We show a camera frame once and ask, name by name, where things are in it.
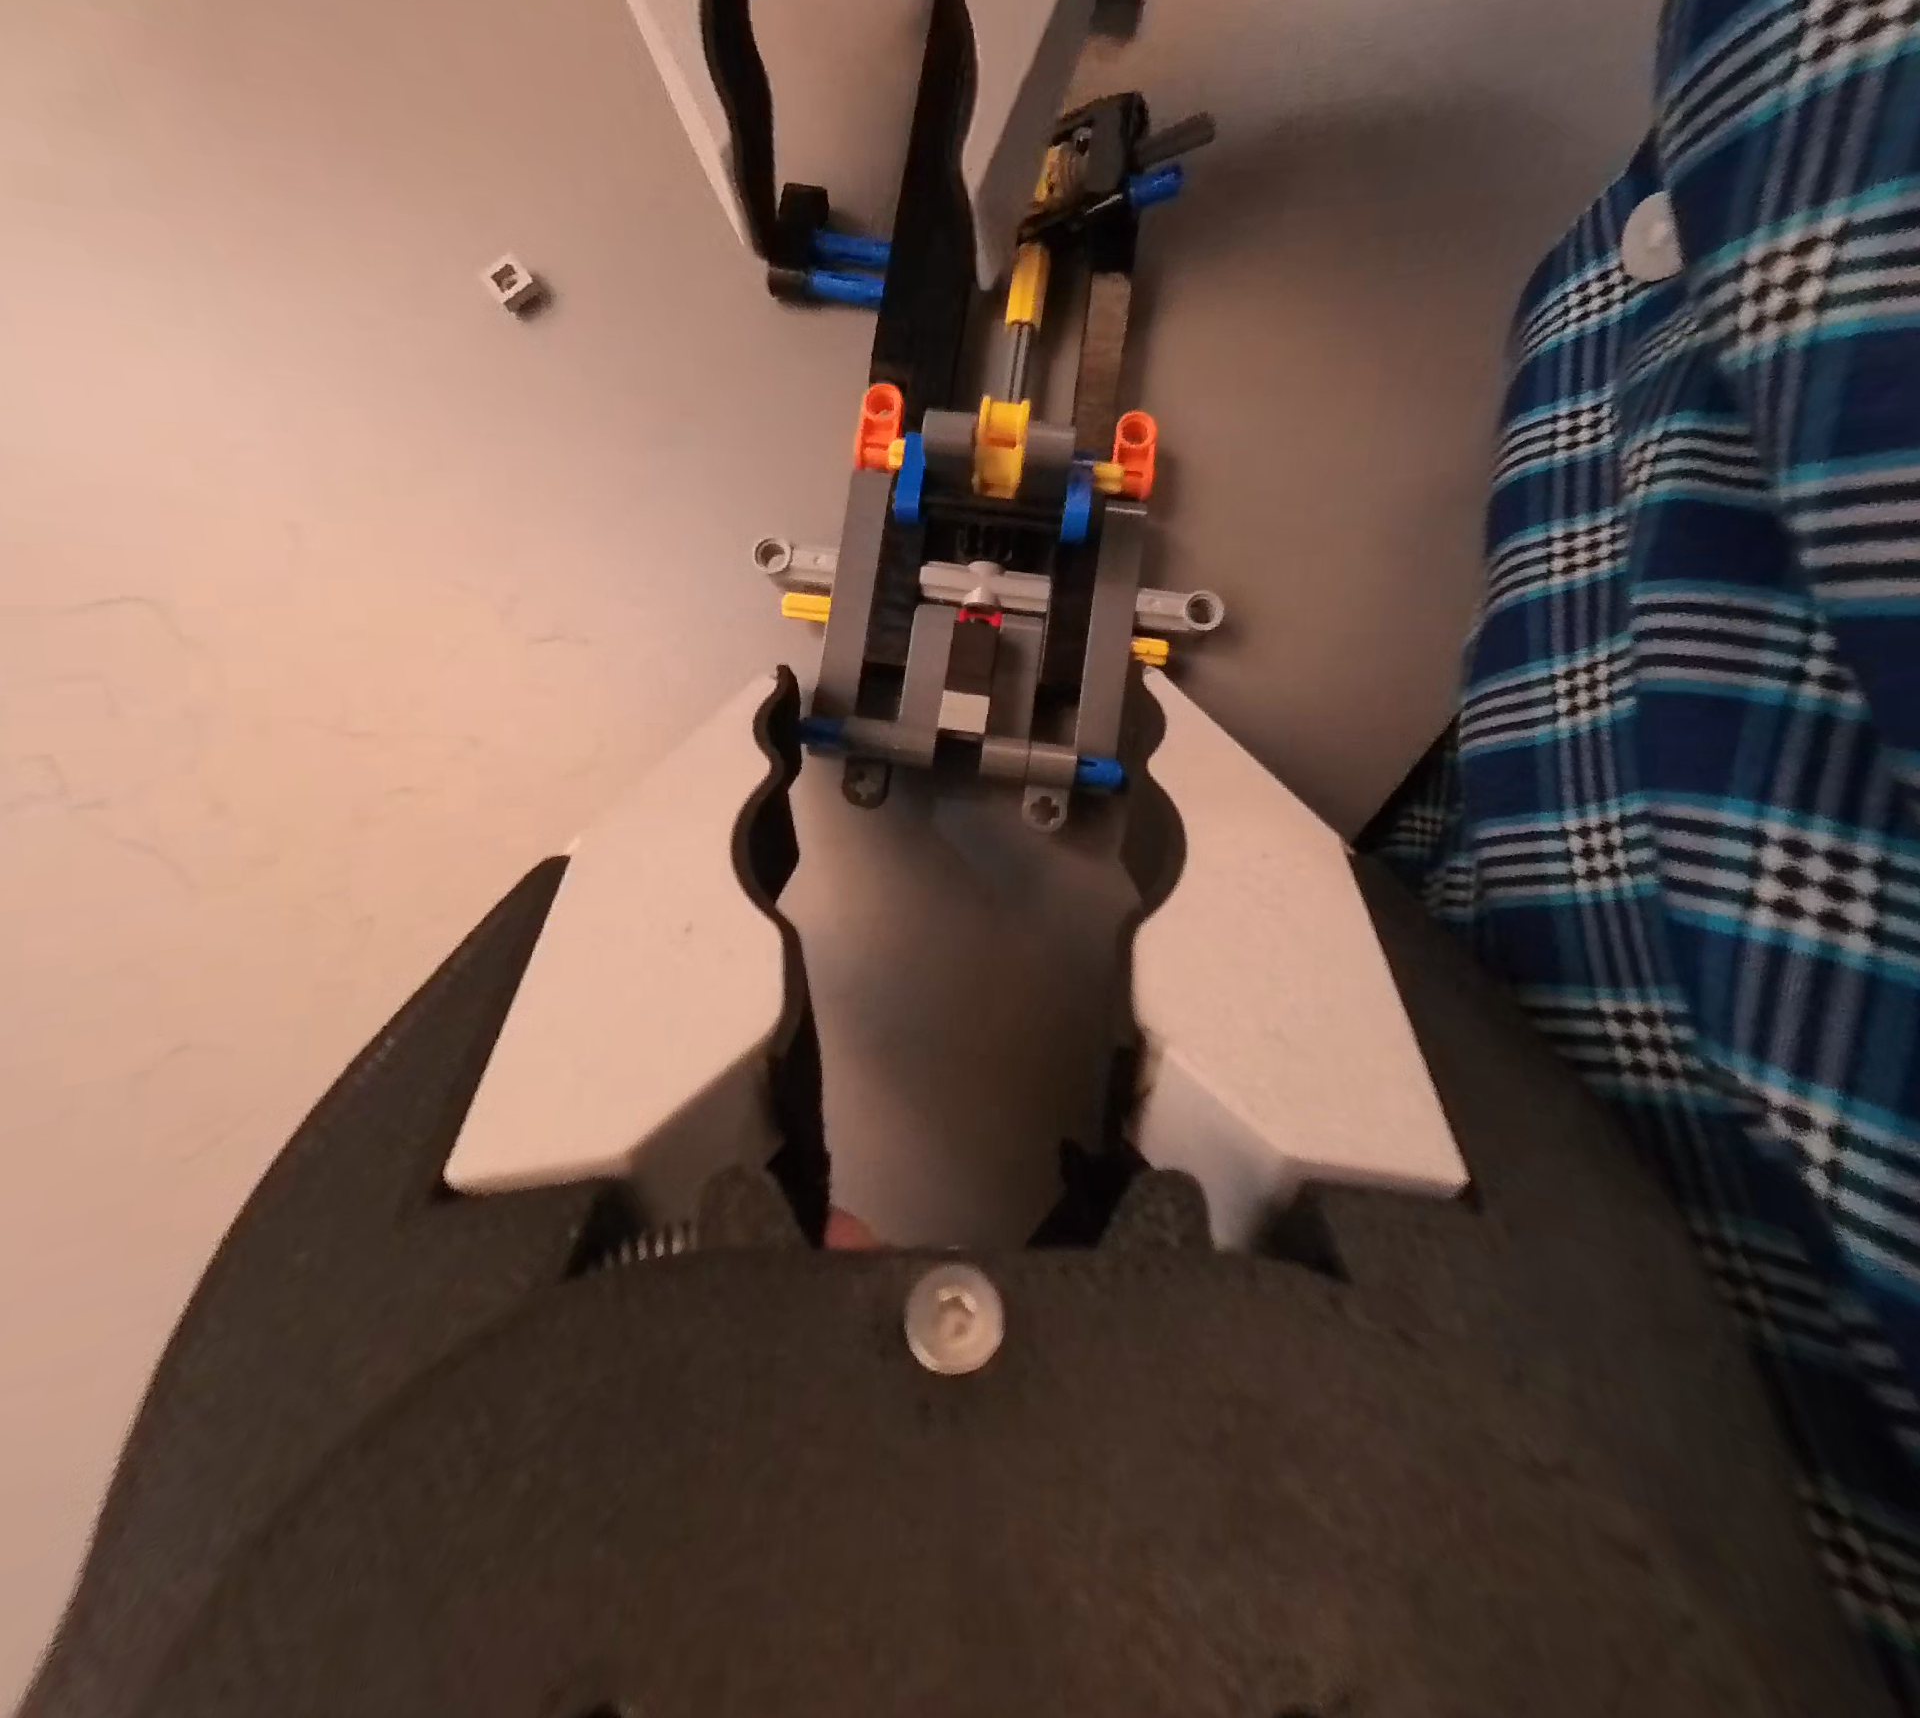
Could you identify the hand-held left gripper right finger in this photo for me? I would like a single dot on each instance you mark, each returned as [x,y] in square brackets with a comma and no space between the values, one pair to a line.
[1291,998]

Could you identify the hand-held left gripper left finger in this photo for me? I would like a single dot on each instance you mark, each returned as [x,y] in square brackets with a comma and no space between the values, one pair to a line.
[631,998]

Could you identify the black connector with blue pins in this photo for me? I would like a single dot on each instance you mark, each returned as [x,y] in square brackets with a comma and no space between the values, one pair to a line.
[794,211]

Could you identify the grey lego assembly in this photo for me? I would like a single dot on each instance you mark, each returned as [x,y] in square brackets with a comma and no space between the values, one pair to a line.
[975,669]

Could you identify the small grey lego block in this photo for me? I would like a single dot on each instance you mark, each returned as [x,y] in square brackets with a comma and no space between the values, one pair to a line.
[515,286]

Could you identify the blue plaid shirt person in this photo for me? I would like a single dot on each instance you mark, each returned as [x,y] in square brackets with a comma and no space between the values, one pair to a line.
[1724,699]

